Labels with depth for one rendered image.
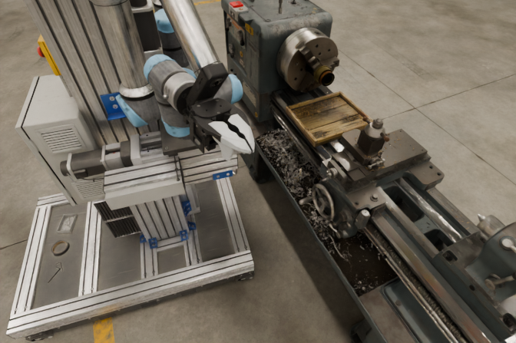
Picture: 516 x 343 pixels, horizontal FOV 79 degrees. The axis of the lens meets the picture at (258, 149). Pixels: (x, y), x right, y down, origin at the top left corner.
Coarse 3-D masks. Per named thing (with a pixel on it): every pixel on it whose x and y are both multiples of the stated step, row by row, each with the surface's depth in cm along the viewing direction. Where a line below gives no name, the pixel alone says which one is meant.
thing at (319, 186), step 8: (320, 184) 143; (328, 184) 140; (312, 192) 151; (320, 192) 146; (328, 192) 139; (320, 200) 144; (328, 200) 138; (336, 200) 139; (320, 208) 149; (328, 208) 149; (336, 208) 141; (344, 208) 134; (328, 216) 144; (336, 216) 143; (344, 216) 131; (352, 216) 131; (336, 224) 138; (344, 224) 135; (352, 224) 134; (336, 232) 141; (344, 232) 140; (352, 232) 139
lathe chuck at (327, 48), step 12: (300, 36) 157; (312, 36) 155; (324, 36) 156; (288, 48) 158; (312, 48) 157; (324, 48) 160; (336, 48) 164; (288, 60) 157; (300, 60) 159; (288, 72) 161; (300, 72) 164
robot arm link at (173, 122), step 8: (160, 104) 72; (168, 104) 71; (160, 112) 74; (168, 112) 72; (176, 112) 73; (168, 120) 74; (176, 120) 74; (168, 128) 77; (176, 128) 76; (184, 128) 77; (176, 136) 78; (184, 136) 79
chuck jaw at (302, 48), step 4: (300, 44) 155; (304, 44) 154; (300, 48) 154; (304, 48) 154; (308, 48) 153; (304, 52) 153; (308, 52) 152; (304, 56) 154; (308, 56) 154; (312, 56) 155; (308, 60) 156; (312, 60) 155; (316, 60) 155; (308, 64) 162; (312, 64) 156; (316, 64) 156; (320, 64) 156; (316, 68) 156
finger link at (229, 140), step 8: (216, 128) 54; (224, 128) 54; (224, 136) 52; (232, 136) 53; (224, 144) 53; (232, 144) 52; (240, 144) 52; (248, 144) 52; (224, 152) 56; (232, 152) 54; (248, 152) 52
